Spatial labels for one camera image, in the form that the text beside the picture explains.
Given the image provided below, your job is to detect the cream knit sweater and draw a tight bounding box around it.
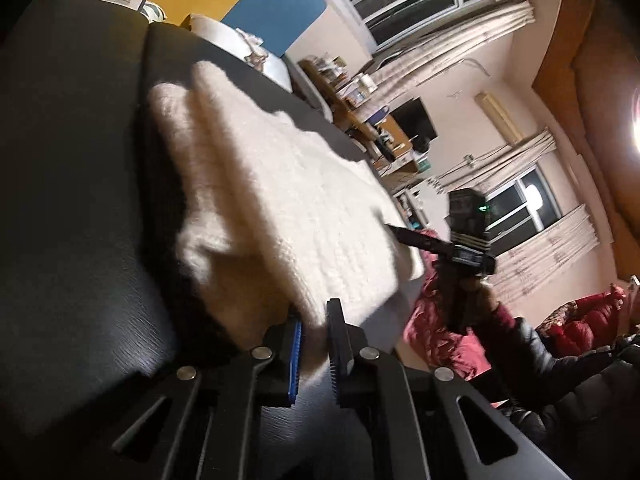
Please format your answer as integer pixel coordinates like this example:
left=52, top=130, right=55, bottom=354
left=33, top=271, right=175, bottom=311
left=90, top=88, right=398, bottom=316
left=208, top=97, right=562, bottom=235
left=149, top=61, right=424, bottom=379

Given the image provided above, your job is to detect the person right hand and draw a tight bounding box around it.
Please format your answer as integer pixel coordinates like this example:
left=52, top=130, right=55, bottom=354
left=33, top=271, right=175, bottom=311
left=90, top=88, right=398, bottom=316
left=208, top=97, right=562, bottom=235
left=461, top=278, right=500, bottom=326

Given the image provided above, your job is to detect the low grey tv cabinet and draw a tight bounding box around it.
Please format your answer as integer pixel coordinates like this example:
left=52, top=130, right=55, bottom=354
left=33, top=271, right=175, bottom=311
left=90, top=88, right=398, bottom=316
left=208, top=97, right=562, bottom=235
left=394, top=186, right=435, bottom=231

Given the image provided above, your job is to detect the beige right curtain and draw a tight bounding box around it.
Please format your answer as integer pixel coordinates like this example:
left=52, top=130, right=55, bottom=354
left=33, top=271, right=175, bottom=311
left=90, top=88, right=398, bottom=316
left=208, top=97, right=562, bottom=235
left=434, top=129, right=599, bottom=306

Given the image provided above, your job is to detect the beige curtain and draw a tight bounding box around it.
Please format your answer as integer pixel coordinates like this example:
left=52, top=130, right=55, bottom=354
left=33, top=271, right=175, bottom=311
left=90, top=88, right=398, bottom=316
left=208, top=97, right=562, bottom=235
left=434, top=129, right=599, bottom=306
left=357, top=0, right=535, bottom=115

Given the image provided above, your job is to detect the right side window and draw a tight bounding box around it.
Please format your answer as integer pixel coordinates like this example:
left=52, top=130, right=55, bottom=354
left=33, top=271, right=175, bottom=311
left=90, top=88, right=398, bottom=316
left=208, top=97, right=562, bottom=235
left=486, top=166, right=562, bottom=257

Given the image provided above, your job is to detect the pink red blanket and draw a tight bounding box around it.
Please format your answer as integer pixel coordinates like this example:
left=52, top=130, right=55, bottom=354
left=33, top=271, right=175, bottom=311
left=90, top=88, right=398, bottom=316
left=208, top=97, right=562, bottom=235
left=402, top=249, right=490, bottom=380

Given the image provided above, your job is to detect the wooden desk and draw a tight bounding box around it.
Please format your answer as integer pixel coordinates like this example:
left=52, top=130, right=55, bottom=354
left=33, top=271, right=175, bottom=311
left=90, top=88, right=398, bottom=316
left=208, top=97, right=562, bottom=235
left=298, top=58, right=419, bottom=180

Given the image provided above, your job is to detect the black monitor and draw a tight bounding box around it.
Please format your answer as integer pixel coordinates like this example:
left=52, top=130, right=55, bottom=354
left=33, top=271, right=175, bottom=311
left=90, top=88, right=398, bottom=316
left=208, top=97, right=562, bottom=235
left=390, top=98, right=437, bottom=141

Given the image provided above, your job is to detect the blue water jug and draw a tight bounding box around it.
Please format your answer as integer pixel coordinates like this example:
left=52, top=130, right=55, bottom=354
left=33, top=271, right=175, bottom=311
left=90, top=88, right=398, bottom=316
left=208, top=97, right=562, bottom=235
left=367, top=105, right=390, bottom=126

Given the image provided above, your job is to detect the beige middle curtain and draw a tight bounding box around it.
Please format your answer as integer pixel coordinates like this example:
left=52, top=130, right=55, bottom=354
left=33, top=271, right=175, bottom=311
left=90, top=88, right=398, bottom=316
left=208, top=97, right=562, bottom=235
left=357, top=0, right=535, bottom=115

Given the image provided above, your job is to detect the white deer print pillow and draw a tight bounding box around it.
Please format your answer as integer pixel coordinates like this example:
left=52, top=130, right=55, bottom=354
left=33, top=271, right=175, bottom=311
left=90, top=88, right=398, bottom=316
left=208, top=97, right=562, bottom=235
left=181, top=14, right=293, bottom=93

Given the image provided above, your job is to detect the wall air conditioner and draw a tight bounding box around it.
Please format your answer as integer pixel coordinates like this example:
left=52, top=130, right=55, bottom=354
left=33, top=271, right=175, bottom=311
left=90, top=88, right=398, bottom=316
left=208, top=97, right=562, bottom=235
left=474, top=92, right=525, bottom=145

